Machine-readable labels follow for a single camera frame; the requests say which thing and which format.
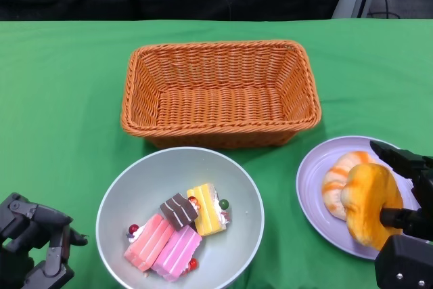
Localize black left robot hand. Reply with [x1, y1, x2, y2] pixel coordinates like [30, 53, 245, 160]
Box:
[0, 192, 89, 289]

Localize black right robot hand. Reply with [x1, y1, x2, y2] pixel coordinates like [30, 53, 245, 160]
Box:
[369, 139, 433, 289]

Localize oval orange swirl bread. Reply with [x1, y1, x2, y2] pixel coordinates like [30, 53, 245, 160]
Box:
[340, 162, 405, 249]

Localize ring-shaped orange swirl bread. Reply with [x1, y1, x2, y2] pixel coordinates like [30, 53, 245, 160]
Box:
[321, 151, 380, 221]

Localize grey-green bowl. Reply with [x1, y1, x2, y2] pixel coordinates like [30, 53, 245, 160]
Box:
[95, 146, 265, 289]

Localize salmon pink cake slice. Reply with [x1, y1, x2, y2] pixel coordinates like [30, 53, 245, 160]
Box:
[123, 213, 175, 273]

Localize pale lilac plate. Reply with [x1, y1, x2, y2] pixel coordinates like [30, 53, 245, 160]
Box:
[296, 135, 426, 261]

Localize chocolate layer cake piece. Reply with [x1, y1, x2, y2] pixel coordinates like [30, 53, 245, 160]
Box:
[158, 193, 200, 230]

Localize magenta cake slice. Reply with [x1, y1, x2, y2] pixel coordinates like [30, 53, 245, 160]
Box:
[151, 225, 203, 283]

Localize yellow cream cake slice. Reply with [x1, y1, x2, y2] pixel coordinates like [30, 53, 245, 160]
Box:
[185, 183, 231, 238]

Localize orange wicker basket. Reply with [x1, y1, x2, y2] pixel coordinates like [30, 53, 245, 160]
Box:
[120, 40, 322, 150]

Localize green tablecloth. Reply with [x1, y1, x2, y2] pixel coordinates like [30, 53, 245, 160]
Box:
[0, 18, 433, 289]

